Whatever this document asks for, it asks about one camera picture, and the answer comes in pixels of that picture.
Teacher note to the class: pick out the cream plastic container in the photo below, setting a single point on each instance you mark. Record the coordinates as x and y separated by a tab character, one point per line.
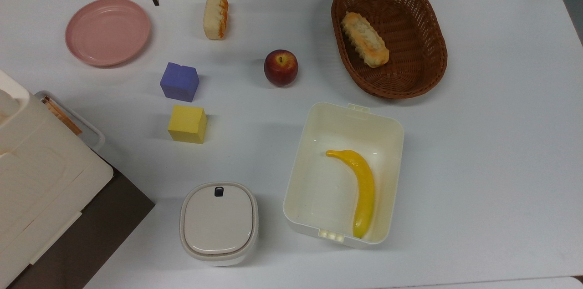
319	179

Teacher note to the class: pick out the bread roll with orange edge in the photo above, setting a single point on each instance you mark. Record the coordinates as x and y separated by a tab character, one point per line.
215	17

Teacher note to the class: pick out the pink round plate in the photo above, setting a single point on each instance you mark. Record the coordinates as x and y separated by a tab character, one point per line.
108	32

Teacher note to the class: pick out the purple foam cube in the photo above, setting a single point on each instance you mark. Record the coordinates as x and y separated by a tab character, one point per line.
179	82

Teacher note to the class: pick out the red apple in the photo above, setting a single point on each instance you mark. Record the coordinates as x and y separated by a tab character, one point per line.
281	68

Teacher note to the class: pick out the yellow foam cube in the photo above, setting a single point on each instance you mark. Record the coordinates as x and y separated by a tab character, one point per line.
187	124

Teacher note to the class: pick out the clear plastic tray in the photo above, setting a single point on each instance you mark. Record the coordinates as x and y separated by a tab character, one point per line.
77	123

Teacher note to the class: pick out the long toasted bread roll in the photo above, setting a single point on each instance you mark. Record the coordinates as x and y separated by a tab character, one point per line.
365	39

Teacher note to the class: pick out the large white plastic case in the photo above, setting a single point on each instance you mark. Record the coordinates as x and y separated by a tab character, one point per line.
36	175

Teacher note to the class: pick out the brown wicker basket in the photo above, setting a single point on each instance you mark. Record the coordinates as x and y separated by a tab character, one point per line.
410	66

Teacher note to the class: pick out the white lidded square box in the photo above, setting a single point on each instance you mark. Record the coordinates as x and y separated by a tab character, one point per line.
219	223

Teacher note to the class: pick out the yellow banana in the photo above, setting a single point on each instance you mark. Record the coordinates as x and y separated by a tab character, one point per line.
363	189

